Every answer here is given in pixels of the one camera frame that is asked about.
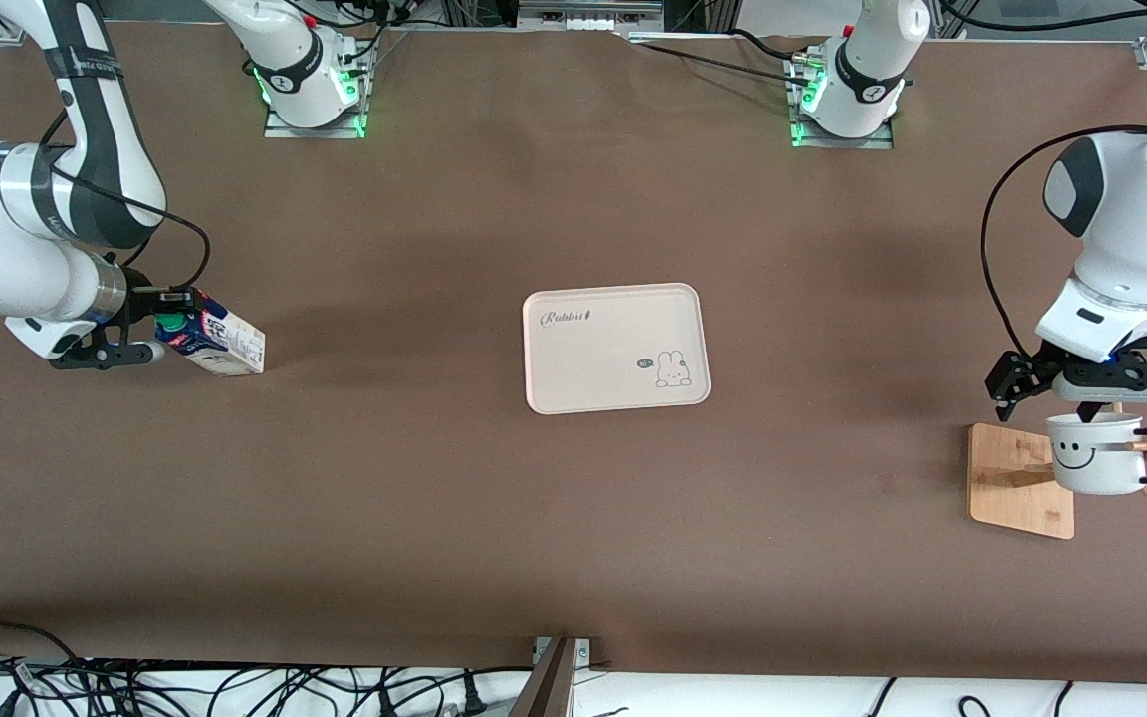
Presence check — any beige rabbit print tray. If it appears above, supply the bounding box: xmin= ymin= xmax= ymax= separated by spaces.
xmin=522 ymin=283 xmax=712 ymax=415

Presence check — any aluminium profile post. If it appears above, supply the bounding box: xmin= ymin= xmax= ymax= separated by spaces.
xmin=509 ymin=635 xmax=594 ymax=717

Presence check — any white power strip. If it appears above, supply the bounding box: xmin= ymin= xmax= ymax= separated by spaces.
xmin=517 ymin=0 xmax=665 ymax=32

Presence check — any black cable on table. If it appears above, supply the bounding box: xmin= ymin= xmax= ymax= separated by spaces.
xmin=623 ymin=28 xmax=828 ymax=89

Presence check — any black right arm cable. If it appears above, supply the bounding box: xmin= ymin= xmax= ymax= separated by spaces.
xmin=40 ymin=108 xmax=212 ymax=292

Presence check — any wooden cup stand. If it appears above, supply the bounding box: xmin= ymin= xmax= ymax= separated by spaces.
xmin=967 ymin=401 xmax=1147 ymax=541

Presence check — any blue white milk carton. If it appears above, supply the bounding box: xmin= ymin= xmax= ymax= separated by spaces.
xmin=153 ymin=289 xmax=267 ymax=378

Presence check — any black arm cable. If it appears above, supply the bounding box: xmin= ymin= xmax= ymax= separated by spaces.
xmin=40 ymin=108 xmax=212 ymax=292
xmin=979 ymin=123 xmax=1147 ymax=361

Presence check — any black floor cable bundle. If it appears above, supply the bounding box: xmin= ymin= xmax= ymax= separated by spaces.
xmin=0 ymin=621 xmax=535 ymax=717

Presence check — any white smiley enamel cup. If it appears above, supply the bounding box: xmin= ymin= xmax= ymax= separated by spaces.
xmin=1045 ymin=412 xmax=1147 ymax=497

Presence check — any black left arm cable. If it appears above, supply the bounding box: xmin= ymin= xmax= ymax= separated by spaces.
xmin=979 ymin=123 xmax=1147 ymax=361

